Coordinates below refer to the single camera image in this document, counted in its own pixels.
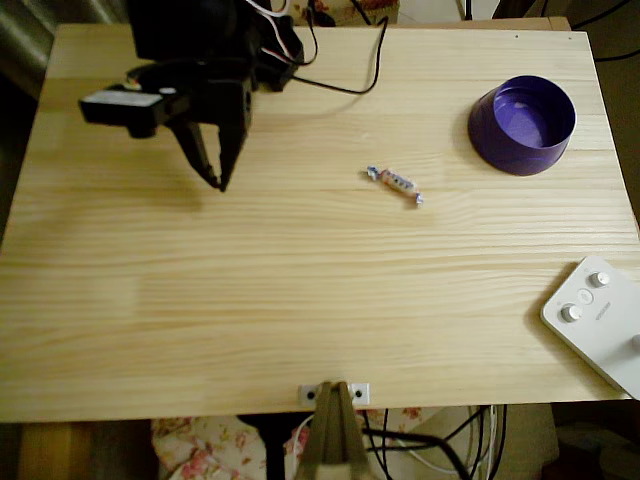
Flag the candy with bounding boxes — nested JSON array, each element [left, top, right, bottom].
[[358, 165, 427, 209]]

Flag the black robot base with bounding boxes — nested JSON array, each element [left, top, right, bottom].
[[252, 13, 306, 95]]

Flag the purple bowl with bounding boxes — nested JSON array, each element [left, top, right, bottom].
[[466, 74, 578, 178]]

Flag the grey curtain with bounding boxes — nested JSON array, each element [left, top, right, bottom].
[[0, 0, 129, 104]]

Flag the floral cloth with pink roses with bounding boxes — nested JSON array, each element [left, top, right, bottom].
[[149, 405, 427, 480]]

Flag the wooden table leg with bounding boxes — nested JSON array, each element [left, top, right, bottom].
[[18, 421, 94, 480]]

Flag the white control box with knobs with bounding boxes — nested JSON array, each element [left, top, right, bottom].
[[539, 254, 640, 402]]

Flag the beige upholstered seat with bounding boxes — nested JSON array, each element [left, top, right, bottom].
[[413, 403, 560, 480]]

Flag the white and red servo wires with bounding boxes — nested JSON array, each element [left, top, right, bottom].
[[245, 0, 302, 65]]

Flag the black camera box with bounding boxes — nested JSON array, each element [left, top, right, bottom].
[[78, 83, 167, 141]]

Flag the thin black cable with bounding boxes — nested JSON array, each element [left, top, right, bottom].
[[291, 15, 391, 97]]

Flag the white metal bracket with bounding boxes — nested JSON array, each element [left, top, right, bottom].
[[297, 382, 372, 405]]

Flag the wooden frame rail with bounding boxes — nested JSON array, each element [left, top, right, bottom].
[[388, 15, 574, 32]]

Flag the white cable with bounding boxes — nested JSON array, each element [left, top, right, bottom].
[[283, 411, 317, 454]]

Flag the black stand post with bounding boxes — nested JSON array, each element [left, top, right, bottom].
[[236, 412, 315, 480]]

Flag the thick black cable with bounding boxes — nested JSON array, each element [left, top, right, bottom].
[[361, 425, 472, 480]]

